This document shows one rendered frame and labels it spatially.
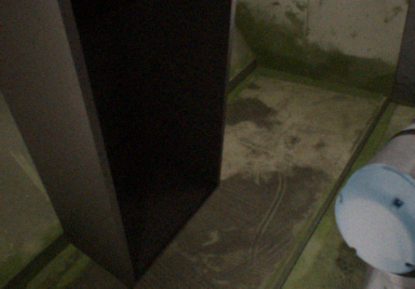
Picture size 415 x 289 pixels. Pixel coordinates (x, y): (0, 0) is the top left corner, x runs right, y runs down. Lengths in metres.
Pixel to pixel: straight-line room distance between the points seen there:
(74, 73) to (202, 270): 1.45
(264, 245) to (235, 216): 0.25
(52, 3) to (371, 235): 0.60
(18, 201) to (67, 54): 1.55
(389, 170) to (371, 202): 0.05
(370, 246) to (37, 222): 1.94
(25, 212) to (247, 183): 1.24
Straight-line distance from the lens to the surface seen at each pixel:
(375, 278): 0.90
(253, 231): 2.15
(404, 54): 2.93
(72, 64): 0.78
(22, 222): 2.26
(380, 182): 0.49
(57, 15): 0.74
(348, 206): 0.51
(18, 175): 2.26
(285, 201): 2.28
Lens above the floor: 1.77
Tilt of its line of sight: 39 degrees down
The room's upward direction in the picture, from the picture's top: 10 degrees counter-clockwise
